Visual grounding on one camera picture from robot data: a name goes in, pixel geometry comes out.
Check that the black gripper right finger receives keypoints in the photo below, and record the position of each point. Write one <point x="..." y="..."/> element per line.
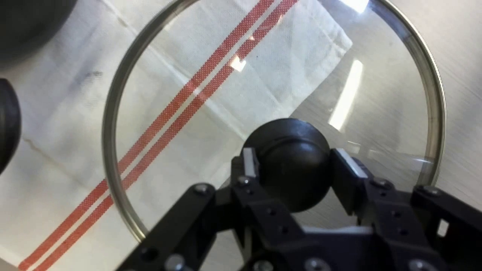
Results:
<point x="392" y="215"/>

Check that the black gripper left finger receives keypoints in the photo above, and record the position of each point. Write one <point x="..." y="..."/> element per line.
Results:
<point x="265" y="219"/>

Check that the glass lid with black knob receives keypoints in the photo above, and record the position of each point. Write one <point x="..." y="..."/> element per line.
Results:
<point x="294" y="159"/>

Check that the white towel with red stripes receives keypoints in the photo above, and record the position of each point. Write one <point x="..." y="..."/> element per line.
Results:
<point x="65" y="150"/>

